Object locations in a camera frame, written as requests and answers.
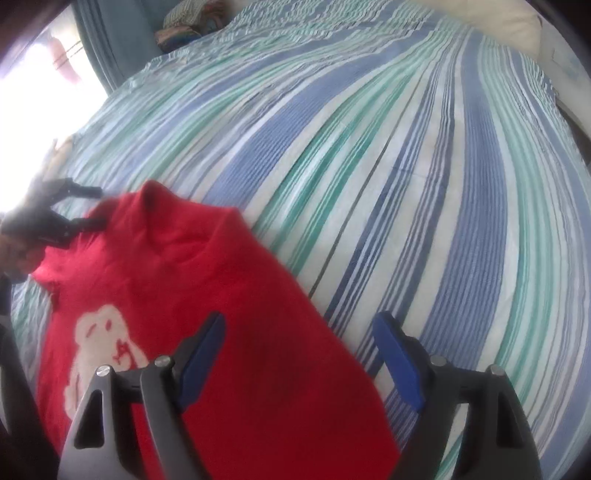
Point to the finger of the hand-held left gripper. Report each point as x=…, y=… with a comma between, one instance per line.
x=81, y=226
x=76, y=189

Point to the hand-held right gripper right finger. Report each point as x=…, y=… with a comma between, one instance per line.
x=397, y=362

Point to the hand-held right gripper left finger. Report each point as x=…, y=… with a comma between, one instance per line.
x=203, y=357

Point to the red sweater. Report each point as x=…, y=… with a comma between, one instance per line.
x=207, y=277

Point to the pile of folded clothes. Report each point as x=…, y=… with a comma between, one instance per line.
x=189, y=23

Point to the red hanging garment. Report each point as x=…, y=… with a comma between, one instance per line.
x=67, y=57

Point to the blue curtain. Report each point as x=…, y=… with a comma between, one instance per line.
x=115, y=41

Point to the striped bed sheet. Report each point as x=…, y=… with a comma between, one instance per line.
x=369, y=161

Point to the cream headboard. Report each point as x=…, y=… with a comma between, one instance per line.
x=485, y=23

